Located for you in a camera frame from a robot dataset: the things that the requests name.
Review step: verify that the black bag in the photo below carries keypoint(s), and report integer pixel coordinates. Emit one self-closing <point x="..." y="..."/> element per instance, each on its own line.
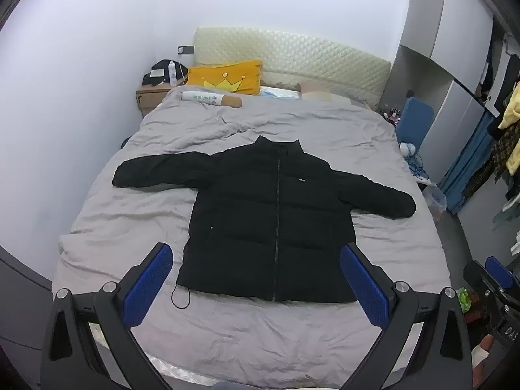
<point x="160" y="74"/>

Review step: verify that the pink pillow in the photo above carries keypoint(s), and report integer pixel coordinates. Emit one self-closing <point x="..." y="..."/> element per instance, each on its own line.
<point x="321" y="89"/>

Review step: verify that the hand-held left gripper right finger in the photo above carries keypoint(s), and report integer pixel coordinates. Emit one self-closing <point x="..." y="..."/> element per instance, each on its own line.
<point x="365" y="288"/>

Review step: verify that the white bottle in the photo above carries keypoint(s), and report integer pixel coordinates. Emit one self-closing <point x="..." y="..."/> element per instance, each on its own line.
<point x="173" y="74"/>

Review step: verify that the light blue cloth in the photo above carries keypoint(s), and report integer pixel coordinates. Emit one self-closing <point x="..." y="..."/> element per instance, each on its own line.
<point x="280" y="93"/>

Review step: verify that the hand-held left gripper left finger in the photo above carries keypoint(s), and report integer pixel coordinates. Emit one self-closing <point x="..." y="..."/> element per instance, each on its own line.
<point x="148" y="284"/>

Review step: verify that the black puffer jacket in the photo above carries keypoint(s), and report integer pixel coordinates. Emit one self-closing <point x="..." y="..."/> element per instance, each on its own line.
<point x="264" y="219"/>

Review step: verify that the yellow crown pillow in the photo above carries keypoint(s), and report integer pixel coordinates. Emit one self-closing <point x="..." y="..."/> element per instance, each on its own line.
<point x="227" y="77"/>

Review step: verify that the grey bed blanket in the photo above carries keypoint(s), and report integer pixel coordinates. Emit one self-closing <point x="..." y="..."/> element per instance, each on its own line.
<point x="211" y="130"/>

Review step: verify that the green packet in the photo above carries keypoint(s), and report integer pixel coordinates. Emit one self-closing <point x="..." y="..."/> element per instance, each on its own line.
<point x="464" y="298"/>

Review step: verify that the white cylinder bolster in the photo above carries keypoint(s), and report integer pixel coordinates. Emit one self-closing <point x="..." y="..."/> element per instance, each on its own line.
<point x="209" y="98"/>

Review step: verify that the cardboard box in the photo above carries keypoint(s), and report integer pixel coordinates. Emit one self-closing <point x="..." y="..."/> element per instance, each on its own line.
<point x="148" y="97"/>

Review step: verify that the clear plastic bin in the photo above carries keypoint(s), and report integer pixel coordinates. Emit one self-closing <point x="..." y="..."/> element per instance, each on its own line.
<point x="434" y="201"/>

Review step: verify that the wall socket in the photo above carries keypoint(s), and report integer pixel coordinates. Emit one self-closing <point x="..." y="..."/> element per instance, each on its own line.
<point x="186" y="50"/>

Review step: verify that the grey wardrobe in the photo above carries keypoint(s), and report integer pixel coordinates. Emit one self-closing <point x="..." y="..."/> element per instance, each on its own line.
<point x="451" y="61"/>

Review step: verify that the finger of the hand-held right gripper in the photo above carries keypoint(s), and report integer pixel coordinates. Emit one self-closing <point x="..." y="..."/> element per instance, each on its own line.
<point x="499" y="267"/>

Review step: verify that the cream quilted headboard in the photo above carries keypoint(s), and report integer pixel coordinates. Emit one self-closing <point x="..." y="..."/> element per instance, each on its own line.
<point x="292" y="59"/>

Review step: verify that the blue chair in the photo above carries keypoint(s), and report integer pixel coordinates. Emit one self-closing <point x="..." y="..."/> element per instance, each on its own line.
<point x="414" y="120"/>

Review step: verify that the yellow hanging garment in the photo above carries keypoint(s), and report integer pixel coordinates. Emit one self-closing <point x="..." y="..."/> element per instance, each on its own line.
<point x="511" y="107"/>

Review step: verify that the dark patterned hanging garment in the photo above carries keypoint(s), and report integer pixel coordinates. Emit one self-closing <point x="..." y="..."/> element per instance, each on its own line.
<point x="493" y="158"/>

